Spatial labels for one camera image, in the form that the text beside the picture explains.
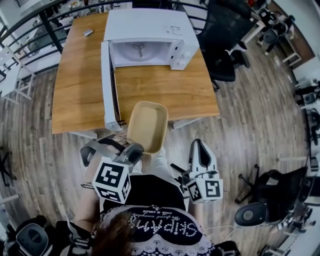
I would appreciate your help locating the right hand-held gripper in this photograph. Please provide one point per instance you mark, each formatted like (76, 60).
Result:
(205, 187)

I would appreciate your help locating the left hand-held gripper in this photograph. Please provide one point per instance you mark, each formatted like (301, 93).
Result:
(111, 180)

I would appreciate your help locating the beige rectangular tray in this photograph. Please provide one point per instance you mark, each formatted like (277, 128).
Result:
(150, 125)

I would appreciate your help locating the white microwave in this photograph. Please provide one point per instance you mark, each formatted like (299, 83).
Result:
(150, 25)

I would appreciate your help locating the person's left forearm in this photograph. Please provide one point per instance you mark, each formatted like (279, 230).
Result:
(87, 200)

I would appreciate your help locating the person's right forearm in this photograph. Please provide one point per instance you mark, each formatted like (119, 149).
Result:
(200, 215)

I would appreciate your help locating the person's left hand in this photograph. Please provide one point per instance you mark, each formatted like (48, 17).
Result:
(121, 141)

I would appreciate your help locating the person in black shirt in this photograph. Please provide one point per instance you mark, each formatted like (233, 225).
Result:
(155, 190)

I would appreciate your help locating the black chair grey headrest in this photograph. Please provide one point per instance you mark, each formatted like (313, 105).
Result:
(31, 237)
(280, 187)

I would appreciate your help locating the black mesh office chair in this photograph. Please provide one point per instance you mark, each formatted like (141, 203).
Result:
(222, 62)

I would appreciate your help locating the black chair base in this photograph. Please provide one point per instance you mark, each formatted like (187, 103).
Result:
(5, 167)

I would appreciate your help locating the small grey metal box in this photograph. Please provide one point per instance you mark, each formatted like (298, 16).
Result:
(88, 33)

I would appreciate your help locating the white side table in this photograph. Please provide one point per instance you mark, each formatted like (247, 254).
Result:
(10, 80)

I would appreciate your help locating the wooden table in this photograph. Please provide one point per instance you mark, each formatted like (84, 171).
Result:
(50, 30)

